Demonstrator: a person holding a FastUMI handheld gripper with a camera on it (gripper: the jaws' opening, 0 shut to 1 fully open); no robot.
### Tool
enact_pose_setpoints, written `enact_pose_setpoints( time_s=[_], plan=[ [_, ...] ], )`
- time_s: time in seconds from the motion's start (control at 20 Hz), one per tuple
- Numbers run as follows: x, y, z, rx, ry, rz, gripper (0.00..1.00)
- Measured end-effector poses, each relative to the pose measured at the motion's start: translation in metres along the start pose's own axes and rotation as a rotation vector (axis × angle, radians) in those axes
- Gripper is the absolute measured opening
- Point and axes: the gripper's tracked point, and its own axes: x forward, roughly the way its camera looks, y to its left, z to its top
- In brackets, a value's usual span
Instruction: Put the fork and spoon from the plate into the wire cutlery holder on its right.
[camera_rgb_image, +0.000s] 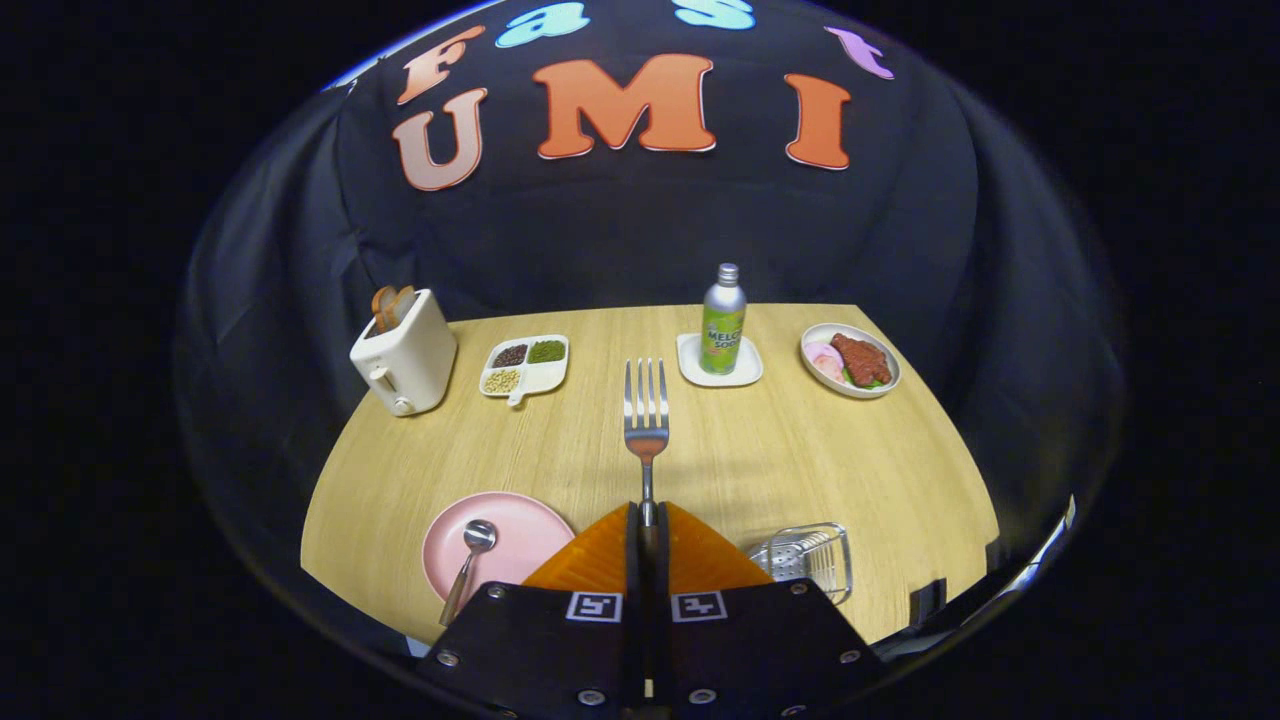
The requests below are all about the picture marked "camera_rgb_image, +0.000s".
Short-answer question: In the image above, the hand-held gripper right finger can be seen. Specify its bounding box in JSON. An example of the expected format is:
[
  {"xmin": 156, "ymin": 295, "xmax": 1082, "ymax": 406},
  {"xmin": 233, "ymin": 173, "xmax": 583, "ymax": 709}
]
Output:
[{"xmin": 655, "ymin": 502, "xmax": 886, "ymax": 720}]

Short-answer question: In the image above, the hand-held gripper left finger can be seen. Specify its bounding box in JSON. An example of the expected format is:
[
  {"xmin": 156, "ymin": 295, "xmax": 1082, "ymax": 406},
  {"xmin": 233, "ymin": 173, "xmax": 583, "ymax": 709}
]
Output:
[{"xmin": 415, "ymin": 502, "xmax": 646, "ymax": 720}]

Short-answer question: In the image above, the silver metal fork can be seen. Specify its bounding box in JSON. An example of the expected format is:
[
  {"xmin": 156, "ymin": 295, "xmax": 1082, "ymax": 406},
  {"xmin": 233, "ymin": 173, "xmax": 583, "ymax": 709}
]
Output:
[{"xmin": 623, "ymin": 358, "xmax": 671, "ymax": 531}]

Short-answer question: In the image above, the silver metal spoon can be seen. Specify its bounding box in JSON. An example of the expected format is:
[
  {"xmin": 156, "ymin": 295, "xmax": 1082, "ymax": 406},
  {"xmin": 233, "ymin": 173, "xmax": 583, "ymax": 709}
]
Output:
[{"xmin": 438, "ymin": 519, "xmax": 498, "ymax": 629}]

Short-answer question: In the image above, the pink round plate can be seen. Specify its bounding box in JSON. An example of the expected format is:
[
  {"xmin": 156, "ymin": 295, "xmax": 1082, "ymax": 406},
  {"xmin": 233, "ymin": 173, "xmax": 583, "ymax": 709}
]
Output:
[{"xmin": 421, "ymin": 491, "xmax": 578, "ymax": 605}]

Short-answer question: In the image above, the perforated metal basket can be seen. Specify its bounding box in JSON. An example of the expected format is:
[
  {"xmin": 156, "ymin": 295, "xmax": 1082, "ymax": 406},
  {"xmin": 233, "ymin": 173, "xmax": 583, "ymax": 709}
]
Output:
[{"xmin": 745, "ymin": 522, "xmax": 854, "ymax": 607}]

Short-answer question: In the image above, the white divided bean tray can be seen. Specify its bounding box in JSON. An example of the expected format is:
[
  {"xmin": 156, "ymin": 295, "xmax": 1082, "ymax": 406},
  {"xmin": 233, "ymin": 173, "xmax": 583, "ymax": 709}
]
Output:
[{"xmin": 478, "ymin": 334, "xmax": 571, "ymax": 407}]

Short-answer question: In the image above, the white square coaster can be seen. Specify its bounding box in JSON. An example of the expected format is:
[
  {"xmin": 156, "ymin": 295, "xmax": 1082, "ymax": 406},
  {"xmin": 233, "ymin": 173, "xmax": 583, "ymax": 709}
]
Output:
[{"xmin": 676, "ymin": 332, "xmax": 764, "ymax": 388}]

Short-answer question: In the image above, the green soda bottle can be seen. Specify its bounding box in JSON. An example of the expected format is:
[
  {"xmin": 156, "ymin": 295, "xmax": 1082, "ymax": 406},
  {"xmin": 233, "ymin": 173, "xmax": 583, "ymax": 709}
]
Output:
[{"xmin": 698, "ymin": 263, "xmax": 748, "ymax": 376}]

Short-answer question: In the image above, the black table clamp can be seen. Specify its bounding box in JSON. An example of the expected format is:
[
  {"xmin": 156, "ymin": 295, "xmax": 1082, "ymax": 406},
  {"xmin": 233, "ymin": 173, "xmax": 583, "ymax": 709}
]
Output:
[{"xmin": 908, "ymin": 578, "xmax": 948, "ymax": 629}]

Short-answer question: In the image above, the white oval food plate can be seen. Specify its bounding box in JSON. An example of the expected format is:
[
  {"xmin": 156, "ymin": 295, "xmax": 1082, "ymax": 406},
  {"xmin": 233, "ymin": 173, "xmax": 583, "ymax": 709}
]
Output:
[{"xmin": 800, "ymin": 322, "xmax": 902, "ymax": 400}]

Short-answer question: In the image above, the red meat piece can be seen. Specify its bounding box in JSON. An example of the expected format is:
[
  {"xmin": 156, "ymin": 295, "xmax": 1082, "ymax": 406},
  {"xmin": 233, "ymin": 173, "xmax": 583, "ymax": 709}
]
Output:
[{"xmin": 830, "ymin": 333, "xmax": 893, "ymax": 387}]

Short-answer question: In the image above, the white toaster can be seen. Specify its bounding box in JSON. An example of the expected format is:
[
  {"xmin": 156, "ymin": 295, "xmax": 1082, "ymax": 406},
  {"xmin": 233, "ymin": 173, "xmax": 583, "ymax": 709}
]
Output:
[{"xmin": 349, "ymin": 289, "xmax": 459, "ymax": 417}]

